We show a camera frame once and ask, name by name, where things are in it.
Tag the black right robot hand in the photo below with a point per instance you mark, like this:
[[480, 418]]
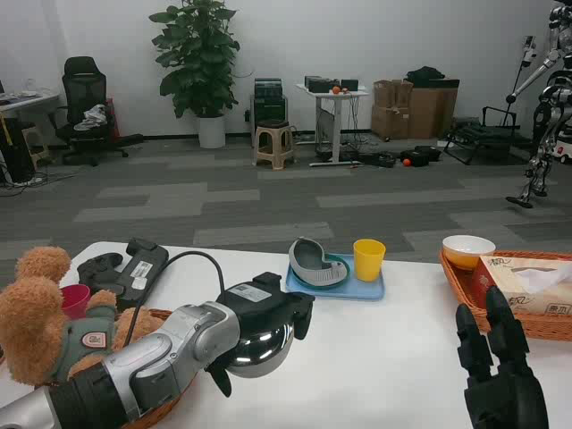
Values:
[[505, 397]]

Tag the yellow plastic cup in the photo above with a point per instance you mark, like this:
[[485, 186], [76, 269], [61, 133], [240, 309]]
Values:
[[368, 261]]

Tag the black bag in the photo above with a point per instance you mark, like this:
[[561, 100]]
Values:
[[424, 73]]

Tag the large brown cardboard box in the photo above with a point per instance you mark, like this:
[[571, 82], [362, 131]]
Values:
[[431, 111]]

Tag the black green equipment rack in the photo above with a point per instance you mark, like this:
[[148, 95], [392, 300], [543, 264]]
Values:
[[269, 100]]

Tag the black boxes on desk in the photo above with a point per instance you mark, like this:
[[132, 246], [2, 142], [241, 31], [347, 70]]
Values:
[[319, 84]]

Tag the shiny metal bowl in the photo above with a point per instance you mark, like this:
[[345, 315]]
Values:
[[261, 355]]

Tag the black game controller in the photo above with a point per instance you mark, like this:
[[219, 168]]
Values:
[[98, 270]]

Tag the large green potted plant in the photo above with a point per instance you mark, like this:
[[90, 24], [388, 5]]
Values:
[[196, 58]]

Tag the beige plastic stool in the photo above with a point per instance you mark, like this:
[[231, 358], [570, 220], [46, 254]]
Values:
[[273, 143]]

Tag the brown teddy bear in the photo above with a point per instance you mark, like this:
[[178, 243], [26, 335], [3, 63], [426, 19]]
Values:
[[31, 322]]

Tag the stacked brown cardboard boxes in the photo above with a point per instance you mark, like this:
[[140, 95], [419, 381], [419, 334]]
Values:
[[389, 109]]

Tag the white standing desk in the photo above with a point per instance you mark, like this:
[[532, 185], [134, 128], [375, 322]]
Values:
[[333, 96]]

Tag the white orange ceramic bowl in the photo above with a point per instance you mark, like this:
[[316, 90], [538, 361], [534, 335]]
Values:
[[467, 250]]

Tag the black folding cot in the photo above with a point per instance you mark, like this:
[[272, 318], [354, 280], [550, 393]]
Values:
[[482, 138]]

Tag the light blue plastic tray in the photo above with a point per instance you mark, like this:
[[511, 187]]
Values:
[[357, 290]]

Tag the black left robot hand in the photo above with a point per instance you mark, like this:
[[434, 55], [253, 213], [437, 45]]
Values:
[[259, 299]]

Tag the red plastic cup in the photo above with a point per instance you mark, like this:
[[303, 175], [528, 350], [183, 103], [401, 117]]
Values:
[[73, 301]]

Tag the round wicker basket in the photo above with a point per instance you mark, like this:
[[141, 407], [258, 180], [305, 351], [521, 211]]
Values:
[[174, 404]]

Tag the orange ball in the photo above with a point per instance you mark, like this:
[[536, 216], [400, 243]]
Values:
[[406, 162]]

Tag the silver black humanoid robot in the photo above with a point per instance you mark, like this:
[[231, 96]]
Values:
[[552, 98]]

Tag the black office chair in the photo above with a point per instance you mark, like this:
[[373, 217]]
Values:
[[82, 85]]

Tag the grey white crumpled clothes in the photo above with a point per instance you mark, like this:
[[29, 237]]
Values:
[[91, 117]]

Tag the white toy car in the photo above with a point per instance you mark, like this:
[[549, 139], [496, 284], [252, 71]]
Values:
[[564, 152]]

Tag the small beige stool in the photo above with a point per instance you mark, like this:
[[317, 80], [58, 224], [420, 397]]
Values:
[[36, 143]]

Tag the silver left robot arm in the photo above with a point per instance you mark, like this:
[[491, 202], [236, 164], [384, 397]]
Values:
[[147, 371]]

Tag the black cases on floor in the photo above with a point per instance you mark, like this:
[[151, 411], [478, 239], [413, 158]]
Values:
[[415, 155]]

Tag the grey office desk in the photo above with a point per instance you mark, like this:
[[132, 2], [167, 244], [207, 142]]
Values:
[[27, 100]]

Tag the white plant pot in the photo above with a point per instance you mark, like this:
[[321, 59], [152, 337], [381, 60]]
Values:
[[212, 132]]

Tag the red tissue box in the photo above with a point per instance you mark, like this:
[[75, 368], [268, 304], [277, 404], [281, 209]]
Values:
[[505, 277]]

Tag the rectangular wicker basket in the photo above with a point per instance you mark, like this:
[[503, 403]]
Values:
[[545, 324]]

